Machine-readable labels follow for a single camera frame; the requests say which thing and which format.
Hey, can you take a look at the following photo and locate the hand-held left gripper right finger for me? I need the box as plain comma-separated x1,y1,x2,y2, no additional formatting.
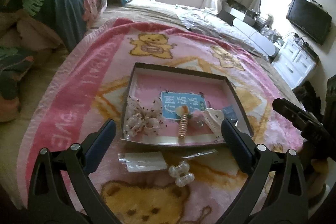
221,119,309,224

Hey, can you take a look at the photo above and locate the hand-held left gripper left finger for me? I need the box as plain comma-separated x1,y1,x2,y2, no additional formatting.
28,119,124,224

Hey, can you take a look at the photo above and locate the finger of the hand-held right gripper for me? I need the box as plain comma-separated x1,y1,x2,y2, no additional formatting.
272,98,326,140

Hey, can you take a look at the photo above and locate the small blue card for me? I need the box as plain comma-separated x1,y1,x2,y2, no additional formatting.
222,106,238,123

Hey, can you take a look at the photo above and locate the large white claw clip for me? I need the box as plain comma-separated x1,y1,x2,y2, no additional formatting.
203,107,226,136

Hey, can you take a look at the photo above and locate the white dotted bow scrunchie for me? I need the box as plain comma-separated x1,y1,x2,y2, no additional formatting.
124,97,169,137

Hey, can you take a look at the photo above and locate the beige spiral hair clip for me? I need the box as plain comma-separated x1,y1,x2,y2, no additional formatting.
175,105,192,140

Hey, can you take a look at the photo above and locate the small clear claw clip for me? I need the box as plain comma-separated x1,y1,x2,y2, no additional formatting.
167,160,195,187

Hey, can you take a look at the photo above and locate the shallow cardboard box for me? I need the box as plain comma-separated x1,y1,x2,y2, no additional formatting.
120,62,255,148

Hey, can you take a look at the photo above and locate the black bag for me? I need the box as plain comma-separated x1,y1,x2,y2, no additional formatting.
292,80,325,112

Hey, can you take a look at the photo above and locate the thin clear plastic wrapper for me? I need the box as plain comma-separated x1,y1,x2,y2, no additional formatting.
187,149,219,158

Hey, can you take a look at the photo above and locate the white drawer cabinet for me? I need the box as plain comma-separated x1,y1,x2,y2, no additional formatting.
272,39,317,89

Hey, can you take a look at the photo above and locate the pink bear printed blanket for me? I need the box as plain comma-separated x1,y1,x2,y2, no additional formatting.
17,18,306,224

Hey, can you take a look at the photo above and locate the white bed-end bench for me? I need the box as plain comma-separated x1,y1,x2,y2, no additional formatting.
232,18,280,58

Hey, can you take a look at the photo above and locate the black television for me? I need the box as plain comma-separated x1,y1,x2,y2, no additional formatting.
286,0,332,45

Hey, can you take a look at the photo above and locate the grey storage box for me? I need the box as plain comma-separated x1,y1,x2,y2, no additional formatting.
219,0,256,26

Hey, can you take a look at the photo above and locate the dark green leaf quilt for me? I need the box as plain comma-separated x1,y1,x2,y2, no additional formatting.
0,0,109,109

